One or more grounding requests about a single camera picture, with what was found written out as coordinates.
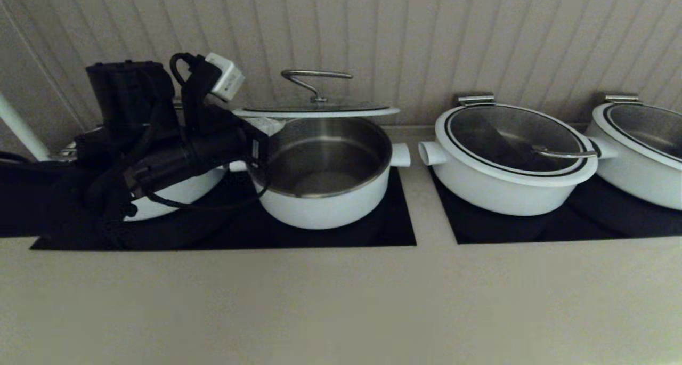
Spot glass lid with white rim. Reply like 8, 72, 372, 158
434, 104, 599, 188
592, 103, 682, 172
232, 69, 401, 119
58, 124, 107, 161

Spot white deep cooking pot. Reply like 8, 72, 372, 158
229, 116, 411, 231

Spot black glass induction cooktop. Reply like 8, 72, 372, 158
30, 167, 417, 251
429, 167, 682, 245

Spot white round rod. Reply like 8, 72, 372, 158
0, 92, 52, 162

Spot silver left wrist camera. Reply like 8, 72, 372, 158
204, 52, 246, 102

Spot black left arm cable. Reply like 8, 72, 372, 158
143, 52, 270, 212

